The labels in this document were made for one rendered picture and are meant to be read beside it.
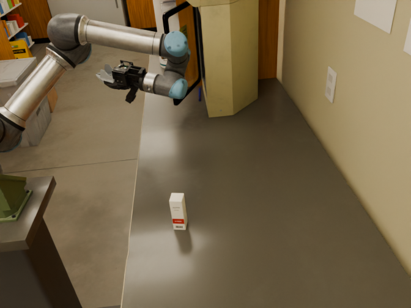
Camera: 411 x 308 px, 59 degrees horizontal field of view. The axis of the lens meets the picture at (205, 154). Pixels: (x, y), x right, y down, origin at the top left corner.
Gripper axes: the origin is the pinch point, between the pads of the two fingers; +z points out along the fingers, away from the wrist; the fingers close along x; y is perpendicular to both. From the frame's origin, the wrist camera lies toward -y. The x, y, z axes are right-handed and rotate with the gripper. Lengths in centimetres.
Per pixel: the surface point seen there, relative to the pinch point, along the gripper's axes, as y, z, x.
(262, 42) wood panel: -16, -51, -66
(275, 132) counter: -20, -69, -10
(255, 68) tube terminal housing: -13, -53, -40
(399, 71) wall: 33, -97, 12
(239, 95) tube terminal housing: -19, -50, -27
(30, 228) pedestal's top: -11, -7, 61
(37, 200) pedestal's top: -15, 0, 50
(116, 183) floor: -142, 45, -39
